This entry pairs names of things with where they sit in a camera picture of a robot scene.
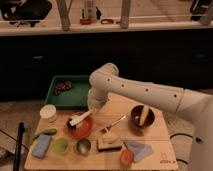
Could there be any dark brown bowl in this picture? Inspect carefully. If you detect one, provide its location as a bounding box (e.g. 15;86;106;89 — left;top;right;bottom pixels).
131;105;155;129

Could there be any green plastic tray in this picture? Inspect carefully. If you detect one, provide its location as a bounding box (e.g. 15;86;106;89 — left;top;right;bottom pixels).
45;75;90;110

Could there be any black pole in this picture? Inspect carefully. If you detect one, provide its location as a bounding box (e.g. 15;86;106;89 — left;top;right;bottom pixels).
13;122;25;171

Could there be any white handled brush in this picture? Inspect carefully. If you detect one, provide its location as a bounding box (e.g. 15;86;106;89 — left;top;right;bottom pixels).
69;111;91;126

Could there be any red bowl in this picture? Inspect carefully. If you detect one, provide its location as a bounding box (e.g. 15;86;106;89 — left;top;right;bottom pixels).
66;112;93;139

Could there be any black white eraser block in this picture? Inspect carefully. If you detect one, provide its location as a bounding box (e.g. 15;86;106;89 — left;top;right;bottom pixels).
97;132;122;152

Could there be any metal fork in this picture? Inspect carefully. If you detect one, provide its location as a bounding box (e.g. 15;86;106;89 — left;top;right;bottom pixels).
100;115;127;133

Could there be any green pepper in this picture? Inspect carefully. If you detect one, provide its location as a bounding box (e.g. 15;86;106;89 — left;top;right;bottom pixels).
32;128;57;142

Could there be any black office chair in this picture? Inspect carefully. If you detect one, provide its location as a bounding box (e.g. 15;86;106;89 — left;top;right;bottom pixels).
0;0;52;27

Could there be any green plastic cup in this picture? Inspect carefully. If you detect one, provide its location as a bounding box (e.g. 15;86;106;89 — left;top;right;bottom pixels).
53;138;68;155

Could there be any white round container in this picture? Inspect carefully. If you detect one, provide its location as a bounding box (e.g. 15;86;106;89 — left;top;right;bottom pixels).
40;104;57;123

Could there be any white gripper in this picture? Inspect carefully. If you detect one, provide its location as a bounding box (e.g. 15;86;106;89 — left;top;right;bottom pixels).
87;89;108;114

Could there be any blue sponge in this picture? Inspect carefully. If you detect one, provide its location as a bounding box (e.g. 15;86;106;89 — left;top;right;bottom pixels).
32;134;52;159

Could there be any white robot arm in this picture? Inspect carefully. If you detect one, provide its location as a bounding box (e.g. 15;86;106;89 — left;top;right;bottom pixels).
87;63;213;171

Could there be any small metal bowl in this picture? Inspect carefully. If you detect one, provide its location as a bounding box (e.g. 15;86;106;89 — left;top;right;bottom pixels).
75;138;91;155

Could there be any orange fruit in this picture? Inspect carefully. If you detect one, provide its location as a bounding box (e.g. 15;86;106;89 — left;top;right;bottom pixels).
120;147;134;167

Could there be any brown grape bunch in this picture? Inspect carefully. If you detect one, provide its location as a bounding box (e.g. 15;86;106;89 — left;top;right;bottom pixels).
54;81;72;95

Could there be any red ring on floor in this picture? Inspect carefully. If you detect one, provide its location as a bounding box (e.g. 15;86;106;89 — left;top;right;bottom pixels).
79;17;93;26

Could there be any light blue cloth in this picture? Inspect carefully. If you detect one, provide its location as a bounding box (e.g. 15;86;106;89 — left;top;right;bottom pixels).
124;140;153;162

